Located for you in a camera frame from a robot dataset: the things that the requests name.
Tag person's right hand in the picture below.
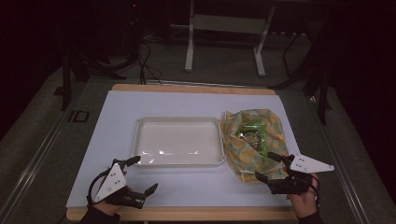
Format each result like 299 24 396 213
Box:
287 174 320 219

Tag black metal stand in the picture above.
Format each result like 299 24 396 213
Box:
53 50 128 112
269 31 333 126

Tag black floor cables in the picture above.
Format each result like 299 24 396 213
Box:
135 41 163 86

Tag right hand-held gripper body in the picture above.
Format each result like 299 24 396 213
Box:
267 153 335 196

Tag green snack packet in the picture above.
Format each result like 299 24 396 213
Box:
235 121 269 160

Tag person's left hand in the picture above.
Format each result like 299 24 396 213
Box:
92 186 133 217

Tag white table mat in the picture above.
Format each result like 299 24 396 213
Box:
65 90 301 208

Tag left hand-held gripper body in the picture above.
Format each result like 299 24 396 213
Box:
93 159 146 209

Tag yellow patterned cloth bag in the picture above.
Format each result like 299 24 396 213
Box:
219 108 291 185

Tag white plastic tray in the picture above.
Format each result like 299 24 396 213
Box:
132 116 227 168

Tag white metal table frame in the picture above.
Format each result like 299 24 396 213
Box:
184 0 277 77

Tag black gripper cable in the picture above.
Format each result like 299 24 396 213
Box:
310 181 321 210
86 169 117 207

